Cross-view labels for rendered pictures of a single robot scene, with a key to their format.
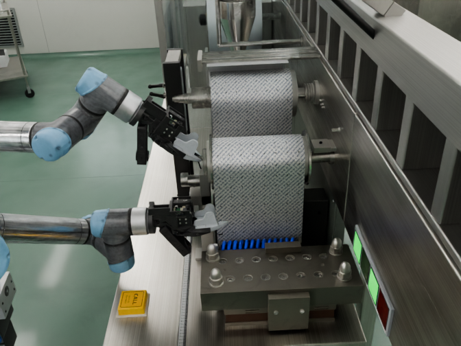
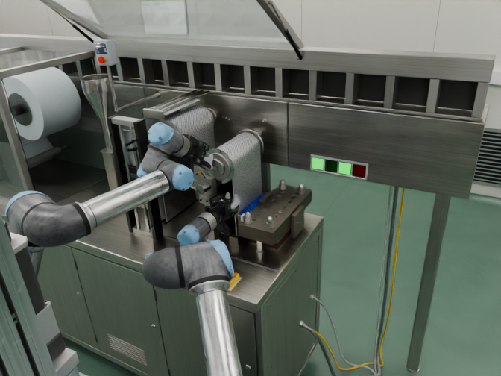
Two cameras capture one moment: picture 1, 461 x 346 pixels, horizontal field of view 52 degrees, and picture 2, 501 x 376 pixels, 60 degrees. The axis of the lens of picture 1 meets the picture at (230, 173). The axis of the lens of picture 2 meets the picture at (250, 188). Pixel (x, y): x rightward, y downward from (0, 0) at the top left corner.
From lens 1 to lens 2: 136 cm
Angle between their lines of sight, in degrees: 52
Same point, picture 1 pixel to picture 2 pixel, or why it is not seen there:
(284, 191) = (255, 165)
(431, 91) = (371, 63)
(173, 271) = not seen: hidden behind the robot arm
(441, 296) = (405, 130)
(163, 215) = (218, 209)
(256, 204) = (247, 180)
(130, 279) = not seen: hidden behind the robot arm
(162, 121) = (201, 146)
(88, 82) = (169, 131)
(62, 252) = not seen: outside the picture
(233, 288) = (279, 221)
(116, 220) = (201, 225)
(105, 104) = (177, 145)
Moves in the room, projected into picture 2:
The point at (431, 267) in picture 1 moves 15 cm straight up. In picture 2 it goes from (394, 125) to (398, 86)
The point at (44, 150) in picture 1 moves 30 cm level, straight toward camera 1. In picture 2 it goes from (186, 181) to (284, 182)
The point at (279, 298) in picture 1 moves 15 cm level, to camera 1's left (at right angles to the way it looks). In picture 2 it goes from (297, 213) to (282, 230)
